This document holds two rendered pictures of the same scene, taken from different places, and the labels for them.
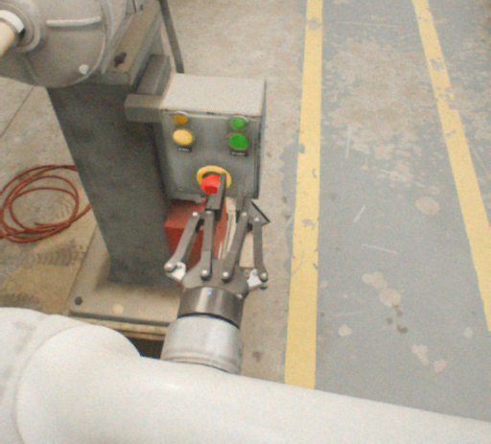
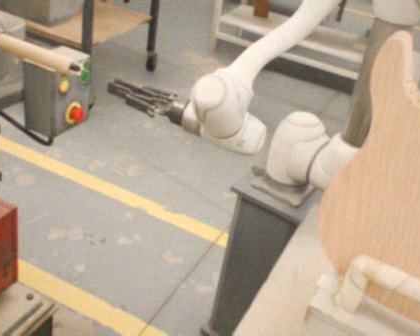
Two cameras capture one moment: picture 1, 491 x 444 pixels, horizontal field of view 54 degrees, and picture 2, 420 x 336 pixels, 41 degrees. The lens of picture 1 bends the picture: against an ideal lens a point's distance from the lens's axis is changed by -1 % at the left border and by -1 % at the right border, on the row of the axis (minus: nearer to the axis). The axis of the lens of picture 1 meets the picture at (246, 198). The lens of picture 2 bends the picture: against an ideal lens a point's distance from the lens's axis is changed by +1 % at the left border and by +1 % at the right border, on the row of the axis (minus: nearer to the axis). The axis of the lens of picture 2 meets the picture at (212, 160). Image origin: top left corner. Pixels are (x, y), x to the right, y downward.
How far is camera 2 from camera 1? 1.30 m
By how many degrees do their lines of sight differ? 59
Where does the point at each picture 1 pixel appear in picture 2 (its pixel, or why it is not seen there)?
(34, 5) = (4, 21)
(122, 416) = (261, 53)
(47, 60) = (0, 61)
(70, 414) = (249, 68)
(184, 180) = (60, 123)
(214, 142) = (75, 83)
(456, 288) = (97, 202)
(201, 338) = not seen: hidden behind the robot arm
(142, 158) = not seen: outside the picture
